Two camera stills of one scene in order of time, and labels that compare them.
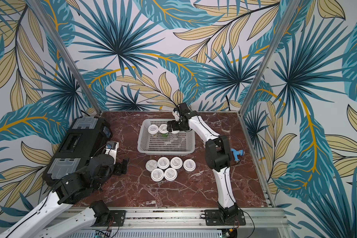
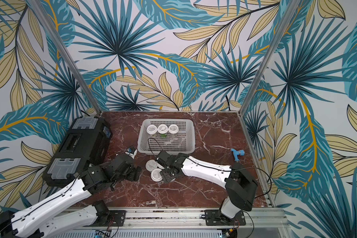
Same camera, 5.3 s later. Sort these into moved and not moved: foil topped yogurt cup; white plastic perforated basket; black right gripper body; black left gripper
Moved: black left gripper; black right gripper body
Not moved: white plastic perforated basket; foil topped yogurt cup
